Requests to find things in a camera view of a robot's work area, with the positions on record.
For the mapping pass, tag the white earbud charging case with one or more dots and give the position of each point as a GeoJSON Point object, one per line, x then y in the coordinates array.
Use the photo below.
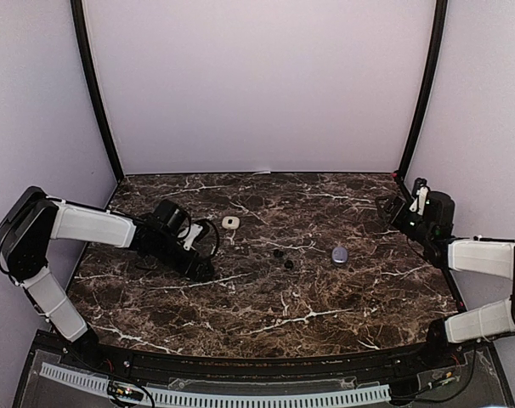
{"type": "Point", "coordinates": [231, 223]}

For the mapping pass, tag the black frame post right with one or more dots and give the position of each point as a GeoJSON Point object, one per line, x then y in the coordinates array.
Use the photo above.
{"type": "Point", "coordinates": [432, 59]}

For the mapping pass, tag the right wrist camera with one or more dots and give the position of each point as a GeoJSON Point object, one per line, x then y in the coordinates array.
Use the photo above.
{"type": "Point", "coordinates": [419, 193]}

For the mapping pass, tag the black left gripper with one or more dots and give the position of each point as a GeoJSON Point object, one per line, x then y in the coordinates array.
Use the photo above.
{"type": "Point", "coordinates": [186, 268]}

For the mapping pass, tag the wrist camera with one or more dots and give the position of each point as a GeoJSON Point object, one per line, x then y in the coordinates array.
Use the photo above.
{"type": "Point", "coordinates": [419, 193]}
{"type": "Point", "coordinates": [197, 231]}

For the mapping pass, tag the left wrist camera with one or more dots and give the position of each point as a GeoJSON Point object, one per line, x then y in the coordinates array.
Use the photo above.
{"type": "Point", "coordinates": [197, 231]}

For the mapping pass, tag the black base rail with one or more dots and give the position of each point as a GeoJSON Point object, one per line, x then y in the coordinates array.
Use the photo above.
{"type": "Point", "coordinates": [393, 363]}

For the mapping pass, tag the grey slotted cable duct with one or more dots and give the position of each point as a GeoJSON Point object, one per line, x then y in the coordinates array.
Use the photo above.
{"type": "Point", "coordinates": [193, 393]}

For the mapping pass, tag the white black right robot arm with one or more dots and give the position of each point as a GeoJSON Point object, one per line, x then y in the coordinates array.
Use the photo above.
{"type": "Point", "coordinates": [427, 219]}

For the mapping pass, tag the purple earbud charging case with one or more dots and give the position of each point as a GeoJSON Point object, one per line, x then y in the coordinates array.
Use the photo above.
{"type": "Point", "coordinates": [339, 256]}

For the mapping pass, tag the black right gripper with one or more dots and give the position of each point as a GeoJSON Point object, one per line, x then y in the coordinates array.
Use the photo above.
{"type": "Point", "coordinates": [394, 201]}

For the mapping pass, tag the black frame post left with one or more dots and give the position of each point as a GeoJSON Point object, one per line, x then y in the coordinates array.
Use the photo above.
{"type": "Point", "coordinates": [91, 79]}

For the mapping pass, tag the black frame post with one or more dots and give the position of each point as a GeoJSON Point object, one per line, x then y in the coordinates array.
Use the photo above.
{"type": "Point", "coordinates": [432, 59]}
{"type": "Point", "coordinates": [91, 79]}

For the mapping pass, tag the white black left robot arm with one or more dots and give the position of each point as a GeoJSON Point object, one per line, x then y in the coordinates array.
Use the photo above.
{"type": "Point", "coordinates": [43, 237]}

